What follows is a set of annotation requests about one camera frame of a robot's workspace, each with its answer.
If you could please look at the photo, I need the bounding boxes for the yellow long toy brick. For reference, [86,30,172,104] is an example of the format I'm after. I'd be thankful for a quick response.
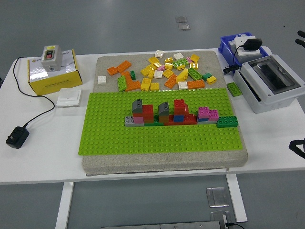
[139,64,158,78]

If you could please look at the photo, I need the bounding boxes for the black adapter cord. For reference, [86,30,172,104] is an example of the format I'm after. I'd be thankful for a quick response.
[11,56,56,128]

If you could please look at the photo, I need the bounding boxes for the white power socket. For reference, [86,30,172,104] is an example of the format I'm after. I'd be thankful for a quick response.
[227,34,263,58]

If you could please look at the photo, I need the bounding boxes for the grey push-button switch box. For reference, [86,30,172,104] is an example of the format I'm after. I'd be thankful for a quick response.
[41,45,62,73]

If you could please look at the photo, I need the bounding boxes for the lime green long brick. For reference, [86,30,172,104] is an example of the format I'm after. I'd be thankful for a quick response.
[187,67,204,81]
[226,82,242,97]
[116,76,127,93]
[172,58,190,70]

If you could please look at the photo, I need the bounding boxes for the red toy brick stack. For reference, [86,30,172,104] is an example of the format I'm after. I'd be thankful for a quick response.
[142,104,154,121]
[173,99,189,117]

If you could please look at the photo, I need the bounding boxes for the metal floor plate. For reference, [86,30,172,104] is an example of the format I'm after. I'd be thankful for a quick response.
[209,211,237,224]
[206,187,229,208]

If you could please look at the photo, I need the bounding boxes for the green studded baseplate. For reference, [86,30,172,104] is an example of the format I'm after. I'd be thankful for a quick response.
[78,87,244,156]

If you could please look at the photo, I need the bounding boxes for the white table leg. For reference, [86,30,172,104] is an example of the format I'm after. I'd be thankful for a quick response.
[225,173,248,223]
[55,182,75,229]

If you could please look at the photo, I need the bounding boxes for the black plug cable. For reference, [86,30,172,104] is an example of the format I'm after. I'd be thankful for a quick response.
[223,46,246,75]

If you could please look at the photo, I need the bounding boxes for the red long toy brick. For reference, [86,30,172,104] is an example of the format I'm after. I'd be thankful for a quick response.
[163,114,198,126]

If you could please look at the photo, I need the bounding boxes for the white wall switch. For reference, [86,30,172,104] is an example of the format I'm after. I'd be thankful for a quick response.
[56,88,82,108]

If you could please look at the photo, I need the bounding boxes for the dark green long brick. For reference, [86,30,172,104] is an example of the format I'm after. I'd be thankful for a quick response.
[216,115,239,128]
[143,114,165,127]

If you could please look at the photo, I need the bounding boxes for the black stand legs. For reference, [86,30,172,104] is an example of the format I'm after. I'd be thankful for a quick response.
[295,30,305,46]

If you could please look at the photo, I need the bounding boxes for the grey metal base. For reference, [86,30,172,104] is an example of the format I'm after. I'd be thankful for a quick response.
[100,220,224,229]

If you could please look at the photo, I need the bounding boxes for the grey-brown foam mat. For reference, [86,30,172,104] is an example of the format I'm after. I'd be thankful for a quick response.
[81,50,248,177]

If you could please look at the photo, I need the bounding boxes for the grey sloped toy brick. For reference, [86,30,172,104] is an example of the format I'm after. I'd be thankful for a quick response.
[132,99,143,115]
[158,102,170,117]

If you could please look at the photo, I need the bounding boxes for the yellow cardboard box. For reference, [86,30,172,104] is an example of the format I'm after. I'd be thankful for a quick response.
[27,49,83,96]

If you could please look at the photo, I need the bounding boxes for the black plug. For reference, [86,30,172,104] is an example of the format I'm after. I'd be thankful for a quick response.
[243,38,263,51]

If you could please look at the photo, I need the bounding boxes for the thin black cable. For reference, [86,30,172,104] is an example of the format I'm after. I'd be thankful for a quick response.
[225,222,246,229]

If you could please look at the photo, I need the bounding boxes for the blue plastic bin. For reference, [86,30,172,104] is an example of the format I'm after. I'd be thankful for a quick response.
[218,32,270,67]

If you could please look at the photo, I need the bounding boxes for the orange long toy brick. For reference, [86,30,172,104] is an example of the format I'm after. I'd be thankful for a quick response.
[120,71,134,89]
[124,80,142,93]
[115,60,132,73]
[186,80,206,90]
[163,74,178,89]

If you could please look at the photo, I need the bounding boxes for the grey enclosure with clear lid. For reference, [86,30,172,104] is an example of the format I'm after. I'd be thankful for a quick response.
[233,54,305,114]

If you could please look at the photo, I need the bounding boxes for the yellow sloped toy brick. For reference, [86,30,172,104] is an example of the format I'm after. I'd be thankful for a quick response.
[175,68,189,85]

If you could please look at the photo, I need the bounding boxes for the black power adapter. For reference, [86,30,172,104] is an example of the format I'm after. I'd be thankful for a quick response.
[5,126,30,150]

